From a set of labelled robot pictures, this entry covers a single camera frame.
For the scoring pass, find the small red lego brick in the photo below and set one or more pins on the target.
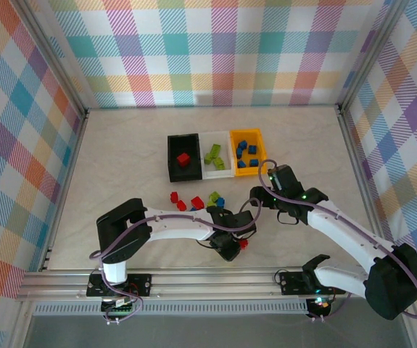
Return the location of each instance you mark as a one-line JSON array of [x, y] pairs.
[[244, 244], [197, 202], [181, 205], [174, 196]]

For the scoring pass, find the long green lego brick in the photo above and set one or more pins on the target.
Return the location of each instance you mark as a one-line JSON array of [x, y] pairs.
[[215, 149]]

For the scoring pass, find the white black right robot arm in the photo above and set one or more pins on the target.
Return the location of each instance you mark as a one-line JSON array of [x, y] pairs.
[[346, 235]]

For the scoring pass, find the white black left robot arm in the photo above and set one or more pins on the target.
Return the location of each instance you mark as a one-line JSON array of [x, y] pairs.
[[179, 226]]

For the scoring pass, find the yellow plastic bin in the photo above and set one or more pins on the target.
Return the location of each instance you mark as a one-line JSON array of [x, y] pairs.
[[259, 139]]

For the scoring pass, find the white plastic bin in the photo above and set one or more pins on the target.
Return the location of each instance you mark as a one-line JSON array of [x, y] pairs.
[[226, 145]]

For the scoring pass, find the red lego cube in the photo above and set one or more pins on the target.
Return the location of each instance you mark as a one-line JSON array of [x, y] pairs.
[[183, 159]]

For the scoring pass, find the black plastic bin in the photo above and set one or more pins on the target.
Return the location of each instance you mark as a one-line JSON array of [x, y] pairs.
[[188, 145]]

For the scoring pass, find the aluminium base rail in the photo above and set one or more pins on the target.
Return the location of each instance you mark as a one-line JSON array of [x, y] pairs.
[[211, 281]]

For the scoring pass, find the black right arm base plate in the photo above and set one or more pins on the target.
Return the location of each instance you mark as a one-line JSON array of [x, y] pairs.
[[289, 282]]

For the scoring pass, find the aluminium table side rail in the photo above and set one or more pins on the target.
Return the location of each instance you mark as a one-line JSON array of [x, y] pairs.
[[73, 159], [357, 163]]

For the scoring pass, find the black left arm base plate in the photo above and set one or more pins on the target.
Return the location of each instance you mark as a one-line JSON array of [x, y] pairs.
[[141, 284]]

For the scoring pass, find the aluminium frame post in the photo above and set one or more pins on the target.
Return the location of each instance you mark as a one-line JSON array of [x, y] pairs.
[[21, 326], [370, 54], [413, 333], [56, 58]]

